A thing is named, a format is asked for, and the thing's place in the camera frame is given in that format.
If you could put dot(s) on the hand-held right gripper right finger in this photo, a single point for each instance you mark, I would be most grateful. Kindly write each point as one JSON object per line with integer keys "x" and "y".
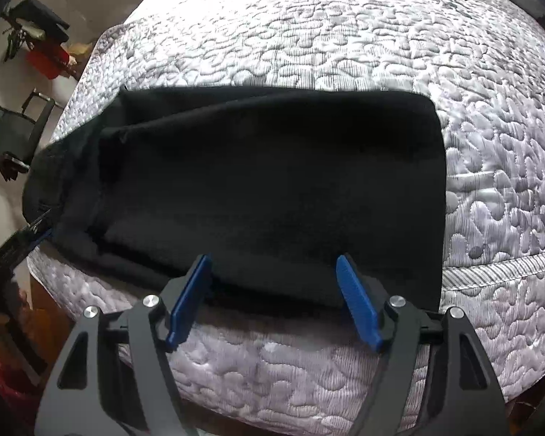
{"x": 359, "y": 304}

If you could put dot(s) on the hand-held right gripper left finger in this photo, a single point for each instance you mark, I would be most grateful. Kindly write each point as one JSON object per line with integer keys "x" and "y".
{"x": 186, "y": 304}

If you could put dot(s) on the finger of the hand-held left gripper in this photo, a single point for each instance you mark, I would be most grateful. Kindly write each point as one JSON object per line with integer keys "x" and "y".
{"x": 44, "y": 237}
{"x": 38, "y": 223}

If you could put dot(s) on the black pants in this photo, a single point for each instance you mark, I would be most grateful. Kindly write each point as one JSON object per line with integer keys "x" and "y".
{"x": 254, "y": 181}

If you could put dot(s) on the black mesh chair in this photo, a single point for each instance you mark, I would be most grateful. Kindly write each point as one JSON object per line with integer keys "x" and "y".
{"x": 7, "y": 131}

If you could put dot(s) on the wooden coat rack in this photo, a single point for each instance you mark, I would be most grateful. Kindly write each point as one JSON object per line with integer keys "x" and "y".
{"x": 70, "y": 68}

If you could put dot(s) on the red hanging garment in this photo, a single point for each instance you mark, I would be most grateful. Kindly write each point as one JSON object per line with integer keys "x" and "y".
{"x": 47, "y": 59}

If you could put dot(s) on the bunch of clothes hangers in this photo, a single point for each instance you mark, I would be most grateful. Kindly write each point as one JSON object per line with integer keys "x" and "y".
{"x": 13, "y": 43}

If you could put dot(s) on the black hanging jacket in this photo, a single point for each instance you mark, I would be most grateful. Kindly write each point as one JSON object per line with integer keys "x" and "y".
{"x": 41, "y": 16}

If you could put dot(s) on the bed with grey quilted cover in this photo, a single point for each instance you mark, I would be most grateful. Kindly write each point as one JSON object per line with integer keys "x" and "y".
{"x": 345, "y": 32}

